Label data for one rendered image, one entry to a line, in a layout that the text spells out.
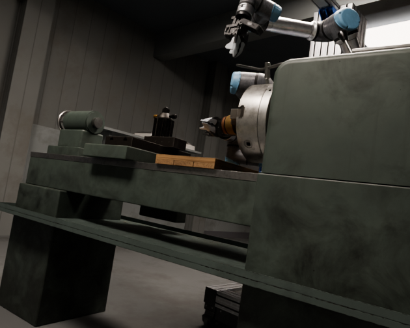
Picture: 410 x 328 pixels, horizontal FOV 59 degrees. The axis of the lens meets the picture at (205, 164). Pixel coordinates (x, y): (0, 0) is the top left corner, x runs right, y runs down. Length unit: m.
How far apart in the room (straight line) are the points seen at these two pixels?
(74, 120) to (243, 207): 1.27
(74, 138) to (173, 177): 0.86
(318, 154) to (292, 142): 0.09
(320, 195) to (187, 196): 0.54
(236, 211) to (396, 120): 0.58
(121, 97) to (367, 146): 4.60
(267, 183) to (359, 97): 0.38
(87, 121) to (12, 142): 2.46
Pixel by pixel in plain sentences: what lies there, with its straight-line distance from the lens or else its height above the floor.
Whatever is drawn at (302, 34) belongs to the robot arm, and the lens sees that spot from 2.00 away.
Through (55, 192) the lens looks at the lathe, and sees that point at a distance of 2.01.
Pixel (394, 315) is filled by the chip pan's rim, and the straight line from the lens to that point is 1.02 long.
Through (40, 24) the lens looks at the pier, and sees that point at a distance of 4.84.
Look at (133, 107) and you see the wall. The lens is 5.54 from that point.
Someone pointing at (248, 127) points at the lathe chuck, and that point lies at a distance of 1.34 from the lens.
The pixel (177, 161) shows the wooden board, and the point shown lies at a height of 0.88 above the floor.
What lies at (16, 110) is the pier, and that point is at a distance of 4.56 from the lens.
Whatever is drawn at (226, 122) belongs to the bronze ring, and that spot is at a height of 1.07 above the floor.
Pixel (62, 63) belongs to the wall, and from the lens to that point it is 5.07.
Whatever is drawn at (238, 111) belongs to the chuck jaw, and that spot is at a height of 1.09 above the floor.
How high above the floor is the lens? 0.77
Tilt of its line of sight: 5 degrees up
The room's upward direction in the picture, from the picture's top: 8 degrees clockwise
